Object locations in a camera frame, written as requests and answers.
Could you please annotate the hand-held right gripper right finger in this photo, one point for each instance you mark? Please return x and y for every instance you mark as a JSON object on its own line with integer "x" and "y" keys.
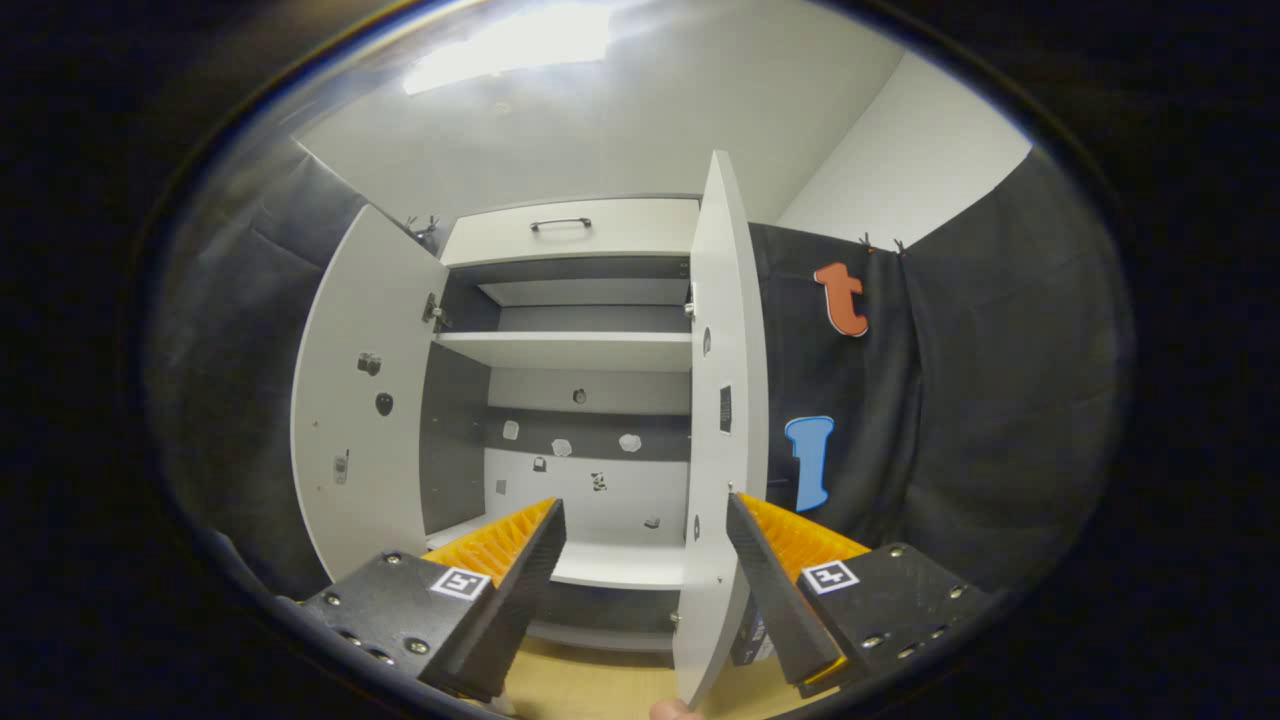
{"x": 775, "y": 590}

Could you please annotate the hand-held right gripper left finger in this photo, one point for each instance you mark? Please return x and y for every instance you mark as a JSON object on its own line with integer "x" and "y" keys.
{"x": 520, "y": 600}

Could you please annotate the white cabinet door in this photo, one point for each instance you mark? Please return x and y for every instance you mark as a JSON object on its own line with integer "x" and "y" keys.
{"x": 725, "y": 300}
{"x": 350, "y": 320}

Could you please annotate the white and grey cabinet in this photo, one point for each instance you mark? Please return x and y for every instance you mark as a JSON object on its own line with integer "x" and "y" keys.
{"x": 455, "y": 440}

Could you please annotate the white cabinet shelf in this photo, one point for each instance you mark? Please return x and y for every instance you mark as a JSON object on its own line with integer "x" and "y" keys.
{"x": 570, "y": 351}

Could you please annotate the metal door hinge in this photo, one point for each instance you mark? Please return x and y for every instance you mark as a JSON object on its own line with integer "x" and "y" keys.
{"x": 433, "y": 313}
{"x": 689, "y": 300}

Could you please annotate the white cabinet drawer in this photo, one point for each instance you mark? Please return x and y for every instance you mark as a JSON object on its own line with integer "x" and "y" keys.
{"x": 640, "y": 228}

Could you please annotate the dark blue small box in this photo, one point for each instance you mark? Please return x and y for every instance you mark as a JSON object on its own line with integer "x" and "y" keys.
{"x": 740, "y": 630}

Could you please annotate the black backdrop cloth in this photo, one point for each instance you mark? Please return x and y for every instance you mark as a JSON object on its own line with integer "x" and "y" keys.
{"x": 980, "y": 400}

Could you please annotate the ceiling light panel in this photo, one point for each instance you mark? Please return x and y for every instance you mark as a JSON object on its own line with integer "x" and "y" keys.
{"x": 510, "y": 45}

